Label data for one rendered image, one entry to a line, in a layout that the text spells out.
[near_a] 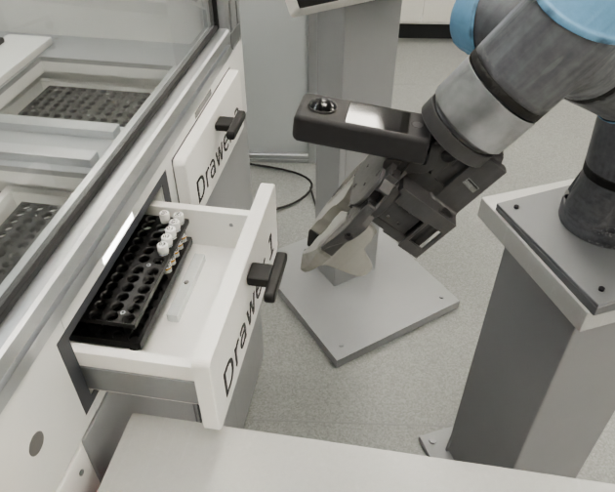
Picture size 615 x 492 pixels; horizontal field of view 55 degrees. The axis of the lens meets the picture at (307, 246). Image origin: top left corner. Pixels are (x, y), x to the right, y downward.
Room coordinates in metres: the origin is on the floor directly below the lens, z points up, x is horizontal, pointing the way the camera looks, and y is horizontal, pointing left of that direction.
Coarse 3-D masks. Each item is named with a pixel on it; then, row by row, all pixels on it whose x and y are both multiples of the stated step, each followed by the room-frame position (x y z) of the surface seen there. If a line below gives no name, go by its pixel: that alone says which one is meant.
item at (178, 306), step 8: (200, 256) 0.57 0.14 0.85; (192, 264) 0.55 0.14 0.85; (200, 264) 0.55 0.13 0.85; (192, 272) 0.54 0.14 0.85; (184, 280) 0.52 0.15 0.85; (192, 280) 0.52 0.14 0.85; (184, 288) 0.51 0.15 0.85; (192, 288) 0.52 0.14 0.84; (176, 296) 0.50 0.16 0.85; (184, 296) 0.50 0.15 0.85; (176, 304) 0.48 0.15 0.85; (184, 304) 0.49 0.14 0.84; (168, 312) 0.47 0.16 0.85; (176, 312) 0.47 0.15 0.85; (168, 320) 0.47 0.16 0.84; (176, 320) 0.47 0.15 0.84
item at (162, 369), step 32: (192, 224) 0.61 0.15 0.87; (224, 224) 0.60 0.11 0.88; (192, 256) 0.58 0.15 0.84; (224, 256) 0.58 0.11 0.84; (160, 320) 0.47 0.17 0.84; (192, 320) 0.47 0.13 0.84; (96, 352) 0.37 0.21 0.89; (128, 352) 0.37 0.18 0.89; (160, 352) 0.42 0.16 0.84; (192, 352) 0.42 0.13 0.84; (96, 384) 0.37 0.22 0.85; (128, 384) 0.36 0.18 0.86; (160, 384) 0.36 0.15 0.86; (192, 384) 0.35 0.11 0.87
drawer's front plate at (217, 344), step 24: (264, 192) 0.59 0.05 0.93; (264, 216) 0.55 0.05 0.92; (240, 240) 0.50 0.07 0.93; (264, 240) 0.55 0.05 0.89; (240, 264) 0.47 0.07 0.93; (240, 288) 0.44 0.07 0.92; (264, 288) 0.53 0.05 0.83; (216, 312) 0.40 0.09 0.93; (240, 312) 0.43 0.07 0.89; (216, 336) 0.37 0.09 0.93; (192, 360) 0.34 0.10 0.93; (216, 360) 0.35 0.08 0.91; (240, 360) 0.42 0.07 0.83; (216, 384) 0.34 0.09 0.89; (216, 408) 0.33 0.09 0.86
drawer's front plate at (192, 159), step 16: (224, 80) 0.90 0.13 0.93; (224, 96) 0.85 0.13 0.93; (240, 96) 0.94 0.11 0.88; (208, 112) 0.80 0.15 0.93; (224, 112) 0.85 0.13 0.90; (192, 128) 0.75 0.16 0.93; (208, 128) 0.77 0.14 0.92; (240, 128) 0.93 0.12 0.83; (192, 144) 0.71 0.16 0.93; (208, 144) 0.76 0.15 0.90; (176, 160) 0.67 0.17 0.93; (192, 160) 0.69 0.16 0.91; (208, 160) 0.75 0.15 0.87; (224, 160) 0.82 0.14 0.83; (176, 176) 0.67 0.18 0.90; (192, 176) 0.68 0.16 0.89; (208, 176) 0.74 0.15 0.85; (192, 192) 0.67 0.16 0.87; (208, 192) 0.73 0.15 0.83
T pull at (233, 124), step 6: (240, 114) 0.82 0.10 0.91; (222, 120) 0.80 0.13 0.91; (228, 120) 0.80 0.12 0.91; (234, 120) 0.80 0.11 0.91; (240, 120) 0.81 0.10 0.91; (216, 126) 0.79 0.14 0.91; (222, 126) 0.79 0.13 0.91; (228, 126) 0.79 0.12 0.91; (234, 126) 0.79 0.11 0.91; (240, 126) 0.80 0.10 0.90; (228, 132) 0.77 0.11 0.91; (234, 132) 0.77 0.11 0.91; (228, 138) 0.77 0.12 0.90; (234, 138) 0.77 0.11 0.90
